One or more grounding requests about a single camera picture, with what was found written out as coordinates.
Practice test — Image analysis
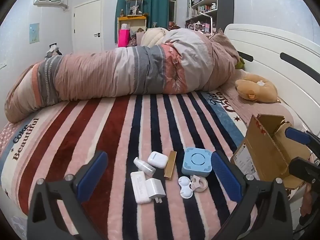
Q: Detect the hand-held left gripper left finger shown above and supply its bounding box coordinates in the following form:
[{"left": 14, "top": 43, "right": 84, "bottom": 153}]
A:
[{"left": 27, "top": 151, "right": 109, "bottom": 240}]

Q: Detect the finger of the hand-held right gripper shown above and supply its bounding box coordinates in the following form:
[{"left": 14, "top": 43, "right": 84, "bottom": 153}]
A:
[
  {"left": 285, "top": 127, "right": 320, "bottom": 156},
  {"left": 289, "top": 157, "right": 320, "bottom": 184}
]

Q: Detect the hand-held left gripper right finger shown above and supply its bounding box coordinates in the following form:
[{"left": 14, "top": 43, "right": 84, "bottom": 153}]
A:
[{"left": 211, "top": 150, "right": 293, "bottom": 240}]

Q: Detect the brown cardboard box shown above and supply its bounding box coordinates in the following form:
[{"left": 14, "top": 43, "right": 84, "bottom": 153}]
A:
[{"left": 230, "top": 114, "right": 313, "bottom": 191}]

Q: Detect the person's right hand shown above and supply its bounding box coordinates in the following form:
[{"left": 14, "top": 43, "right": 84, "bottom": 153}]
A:
[{"left": 300, "top": 183, "right": 312, "bottom": 218}]

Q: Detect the pink and white tape roll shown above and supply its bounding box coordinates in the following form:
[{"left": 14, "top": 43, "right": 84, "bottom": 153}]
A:
[{"left": 190, "top": 175, "right": 209, "bottom": 193}]

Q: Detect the light blue square device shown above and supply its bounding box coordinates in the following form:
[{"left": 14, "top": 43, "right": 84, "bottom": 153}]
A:
[{"left": 181, "top": 147, "right": 213, "bottom": 176}]

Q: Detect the white contact lens case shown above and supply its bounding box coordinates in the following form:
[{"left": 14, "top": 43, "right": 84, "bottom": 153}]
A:
[{"left": 178, "top": 176, "right": 194, "bottom": 199}]

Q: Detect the white flat rectangular box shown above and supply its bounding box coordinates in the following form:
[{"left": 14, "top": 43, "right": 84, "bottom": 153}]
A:
[{"left": 130, "top": 171, "right": 152, "bottom": 204}]

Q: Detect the striped plush blanket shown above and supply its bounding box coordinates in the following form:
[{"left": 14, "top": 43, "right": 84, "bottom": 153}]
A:
[{"left": 0, "top": 90, "right": 260, "bottom": 240}]

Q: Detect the small white bottle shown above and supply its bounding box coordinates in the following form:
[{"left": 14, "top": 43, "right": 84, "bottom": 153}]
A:
[{"left": 133, "top": 157, "right": 156, "bottom": 176}]

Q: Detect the slim gold box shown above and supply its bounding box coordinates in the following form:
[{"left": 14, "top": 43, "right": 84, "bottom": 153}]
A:
[{"left": 164, "top": 151, "right": 178, "bottom": 181}]

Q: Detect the brown plush toy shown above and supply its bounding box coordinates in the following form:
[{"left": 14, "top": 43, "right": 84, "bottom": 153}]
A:
[{"left": 235, "top": 78, "right": 278, "bottom": 103}]

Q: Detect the white charger plug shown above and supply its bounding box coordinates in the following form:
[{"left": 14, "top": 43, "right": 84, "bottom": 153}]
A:
[{"left": 145, "top": 178, "right": 167, "bottom": 203}]

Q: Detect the white earbuds case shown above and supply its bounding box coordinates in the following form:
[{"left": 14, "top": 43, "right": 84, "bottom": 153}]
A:
[{"left": 147, "top": 151, "right": 169, "bottom": 169}]

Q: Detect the white bed headboard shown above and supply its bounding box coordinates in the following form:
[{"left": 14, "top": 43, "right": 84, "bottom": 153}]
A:
[{"left": 224, "top": 24, "right": 320, "bottom": 140}]

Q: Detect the green plush toy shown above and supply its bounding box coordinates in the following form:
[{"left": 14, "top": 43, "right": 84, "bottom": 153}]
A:
[{"left": 234, "top": 57, "right": 247, "bottom": 70}]

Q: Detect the pink and grey striped quilt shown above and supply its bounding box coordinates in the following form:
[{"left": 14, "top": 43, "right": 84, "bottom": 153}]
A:
[{"left": 4, "top": 28, "right": 240, "bottom": 124}]

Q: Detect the bright pink bag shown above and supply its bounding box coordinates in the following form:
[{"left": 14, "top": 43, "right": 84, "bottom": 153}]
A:
[{"left": 118, "top": 29, "right": 131, "bottom": 48}]

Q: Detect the white door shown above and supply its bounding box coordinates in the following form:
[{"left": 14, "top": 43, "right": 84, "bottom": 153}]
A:
[{"left": 72, "top": 0, "right": 103, "bottom": 54}]

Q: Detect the cream ribbed pillow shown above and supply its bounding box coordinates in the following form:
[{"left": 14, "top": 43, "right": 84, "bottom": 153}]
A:
[{"left": 141, "top": 27, "right": 171, "bottom": 48}]

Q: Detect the tall cluttered shelf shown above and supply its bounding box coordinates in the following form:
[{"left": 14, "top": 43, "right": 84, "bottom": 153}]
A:
[{"left": 185, "top": 0, "right": 218, "bottom": 36}]

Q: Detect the yellow cabinet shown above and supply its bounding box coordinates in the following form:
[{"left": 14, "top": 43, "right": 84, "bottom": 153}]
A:
[{"left": 117, "top": 15, "right": 147, "bottom": 46}]

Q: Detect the glass display case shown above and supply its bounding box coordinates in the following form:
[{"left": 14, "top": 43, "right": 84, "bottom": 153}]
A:
[{"left": 125, "top": 0, "right": 145, "bottom": 16}]

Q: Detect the teal curtain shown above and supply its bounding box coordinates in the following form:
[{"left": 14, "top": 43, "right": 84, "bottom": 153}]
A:
[{"left": 115, "top": 0, "right": 170, "bottom": 47}]

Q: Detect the small blue wall poster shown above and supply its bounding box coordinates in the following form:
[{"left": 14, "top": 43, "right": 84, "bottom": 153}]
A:
[{"left": 29, "top": 23, "right": 40, "bottom": 44}]

